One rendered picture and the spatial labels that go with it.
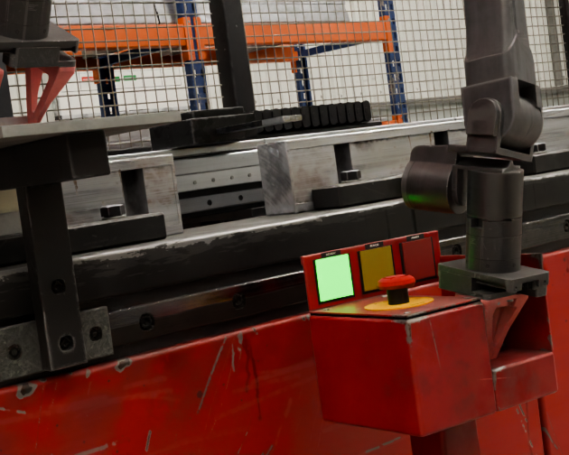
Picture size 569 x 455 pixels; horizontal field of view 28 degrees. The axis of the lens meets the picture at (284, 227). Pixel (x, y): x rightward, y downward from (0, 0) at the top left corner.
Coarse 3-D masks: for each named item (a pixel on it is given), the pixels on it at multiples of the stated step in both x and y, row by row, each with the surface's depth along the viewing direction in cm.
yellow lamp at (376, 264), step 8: (376, 248) 126; (384, 248) 127; (360, 256) 125; (368, 256) 125; (376, 256) 126; (384, 256) 127; (368, 264) 125; (376, 264) 126; (384, 264) 127; (392, 264) 127; (368, 272) 125; (376, 272) 126; (384, 272) 127; (392, 272) 127; (368, 280) 125; (376, 280) 126; (368, 288) 125; (376, 288) 126
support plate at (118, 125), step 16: (160, 112) 103; (176, 112) 104; (0, 128) 92; (16, 128) 93; (32, 128) 94; (48, 128) 95; (64, 128) 96; (80, 128) 97; (96, 128) 98; (112, 128) 100; (128, 128) 104; (144, 128) 108; (0, 144) 102; (16, 144) 106
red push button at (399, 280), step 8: (384, 280) 116; (392, 280) 115; (400, 280) 115; (408, 280) 115; (384, 288) 116; (392, 288) 115; (400, 288) 115; (392, 296) 116; (400, 296) 116; (408, 296) 117; (392, 304) 116
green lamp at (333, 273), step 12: (324, 264) 122; (336, 264) 123; (348, 264) 124; (324, 276) 122; (336, 276) 123; (348, 276) 124; (324, 288) 122; (336, 288) 123; (348, 288) 124; (324, 300) 122
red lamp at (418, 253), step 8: (416, 240) 130; (424, 240) 130; (408, 248) 129; (416, 248) 130; (424, 248) 130; (408, 256) 129; (416, 256) 130; (424, 256) 130; (432, 256) 131; (408, 264) 129; (416, 264) 130; (424, 264) 130; (432, 264) 131; (408, 272) 129; (416, 272) 129; (424, 272) 130; (432, 272) 131
